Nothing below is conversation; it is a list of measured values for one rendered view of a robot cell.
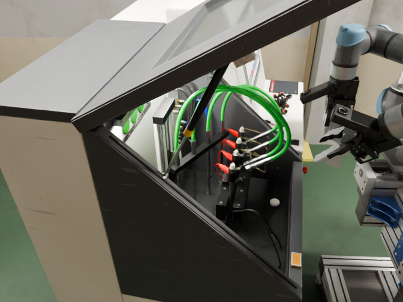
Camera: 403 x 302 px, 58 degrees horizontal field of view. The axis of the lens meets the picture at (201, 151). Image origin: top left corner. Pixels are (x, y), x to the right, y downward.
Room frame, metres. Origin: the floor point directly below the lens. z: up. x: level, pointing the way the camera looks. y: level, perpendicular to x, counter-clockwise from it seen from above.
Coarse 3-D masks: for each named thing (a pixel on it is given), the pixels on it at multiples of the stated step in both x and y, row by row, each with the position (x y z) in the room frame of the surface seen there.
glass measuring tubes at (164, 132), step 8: (160, 104) 1.15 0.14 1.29; (168, 104) 1.15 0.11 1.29; (160, 112) 1.10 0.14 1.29; (168, 112) 1.11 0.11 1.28; (160, 120) 1.06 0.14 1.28; (168, 120) 1.14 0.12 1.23; (160, 128) 1.08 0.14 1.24; (168, 128) 1.14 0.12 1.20; (160, 136) 1.08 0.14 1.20; (168, 136) 1.11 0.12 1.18; (160, 144) 1.09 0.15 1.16; (168, 144) 1.11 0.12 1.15; (160, 152) 1.08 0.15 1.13; (168, 152) 1.11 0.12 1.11; (160, 160) 1.07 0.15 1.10; (168, 160) 1.11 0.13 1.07; (160, 168) 1.07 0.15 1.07; (176, 176) 1.15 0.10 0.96
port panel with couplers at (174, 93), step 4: (172, 92) 1.29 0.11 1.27; (176, 92) 1.34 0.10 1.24; (168, 96) 1.24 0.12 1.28; (172, 96) 1.29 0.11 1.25; (176, 96) 1.34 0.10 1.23; (176, 100) 1.34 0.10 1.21; (180, 100) 1.34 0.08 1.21; (184, 100) 1.34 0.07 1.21; (176, 104) 1.30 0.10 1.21; (176, 108) 1.33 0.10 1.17; (176, 112) 1.25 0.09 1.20; (176, 116) 1.32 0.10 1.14; (176, 120) 1.32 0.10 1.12; (184, 120) 1.35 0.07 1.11; (180, 128) 1.29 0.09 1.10
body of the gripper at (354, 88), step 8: (336, 80) 1.02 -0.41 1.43; (352, 80) 1.02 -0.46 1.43; (336, 88) 1.04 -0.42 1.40; (344, 88) 1.03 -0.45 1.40; (352, 88) 1.02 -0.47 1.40; (328, 96) 1.04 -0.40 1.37; (336, 96) 1.03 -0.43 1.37; (344, 96) 1.03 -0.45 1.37; (352, 96) 1.02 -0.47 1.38; (328, 104) 1.02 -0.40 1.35; (344, 104) 1.01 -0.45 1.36; (352, 104) 1.00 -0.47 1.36
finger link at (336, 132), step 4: (336, 128) 0.83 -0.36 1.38; (340, 128) 0.82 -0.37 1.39; (328, 132) 0.84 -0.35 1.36; (332, 132) 0.82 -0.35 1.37; (336, 132) 0.81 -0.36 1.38; (340, 132) 0.80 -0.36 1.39; (324, 136) 0.84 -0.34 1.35; (328, 136) 0.82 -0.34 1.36; (332, 136) 0.82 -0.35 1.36; (336, 136) 0.81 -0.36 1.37; (340, 136) 0.80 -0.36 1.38; (320, 140) 0.84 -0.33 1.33; (324, 140) 0.84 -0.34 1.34; (336, 140) 0.83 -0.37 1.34
